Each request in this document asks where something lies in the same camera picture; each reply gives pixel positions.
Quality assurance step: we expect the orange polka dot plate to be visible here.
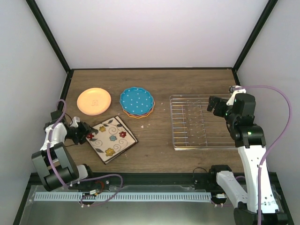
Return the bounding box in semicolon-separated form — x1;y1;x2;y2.
125;112;152;119

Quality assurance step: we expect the pink polka dot plate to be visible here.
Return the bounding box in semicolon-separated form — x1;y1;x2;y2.
123;103;155;115

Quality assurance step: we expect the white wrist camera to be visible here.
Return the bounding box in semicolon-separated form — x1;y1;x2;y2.
70;116;81;128
226;85;246;106

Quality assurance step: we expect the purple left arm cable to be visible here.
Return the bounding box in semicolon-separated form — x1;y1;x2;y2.
46;99;124;207

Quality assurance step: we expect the black frame post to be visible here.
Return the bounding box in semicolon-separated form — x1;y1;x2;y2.
25;0;71;74
233;0;278;73

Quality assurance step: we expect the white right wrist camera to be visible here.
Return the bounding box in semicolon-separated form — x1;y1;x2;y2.
226;85;246;106

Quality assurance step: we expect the teal polka dot plate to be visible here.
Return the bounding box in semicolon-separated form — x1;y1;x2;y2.
120;87;154;116

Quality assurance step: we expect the white slotted cable duct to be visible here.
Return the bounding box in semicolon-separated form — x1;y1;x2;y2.
34;192;211;203

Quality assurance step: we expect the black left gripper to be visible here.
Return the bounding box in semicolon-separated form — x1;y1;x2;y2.
65;121;97;145

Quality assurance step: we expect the right black frame post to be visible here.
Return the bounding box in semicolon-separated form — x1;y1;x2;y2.
233;0;278;73

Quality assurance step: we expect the square floral plate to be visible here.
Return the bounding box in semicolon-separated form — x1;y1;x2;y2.
85;116;138;164
103;116;138;164

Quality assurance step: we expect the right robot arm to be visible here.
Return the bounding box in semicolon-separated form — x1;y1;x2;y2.
207;90;288;225

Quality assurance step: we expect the metal wire dish rack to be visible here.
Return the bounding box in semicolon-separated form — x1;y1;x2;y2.
170;94;236;150

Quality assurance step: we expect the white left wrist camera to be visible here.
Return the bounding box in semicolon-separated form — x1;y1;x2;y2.
70;116;81;128

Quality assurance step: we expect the plain pink round plate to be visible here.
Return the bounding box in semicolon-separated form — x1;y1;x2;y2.
82;110;107;116

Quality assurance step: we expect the left black frame post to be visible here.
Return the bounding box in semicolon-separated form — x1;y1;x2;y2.
25;0;71;74

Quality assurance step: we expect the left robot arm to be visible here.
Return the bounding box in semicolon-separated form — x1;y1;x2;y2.
31;110;96;191

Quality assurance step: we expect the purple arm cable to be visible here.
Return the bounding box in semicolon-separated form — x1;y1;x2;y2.
241;84;293;225
46;99;124;207

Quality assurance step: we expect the cream bear print plate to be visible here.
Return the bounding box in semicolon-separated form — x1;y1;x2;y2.
77;88;112;113

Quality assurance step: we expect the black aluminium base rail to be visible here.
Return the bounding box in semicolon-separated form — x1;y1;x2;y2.
28;172;280;190

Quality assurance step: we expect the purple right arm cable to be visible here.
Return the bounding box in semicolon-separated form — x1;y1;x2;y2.
241;84;293;225

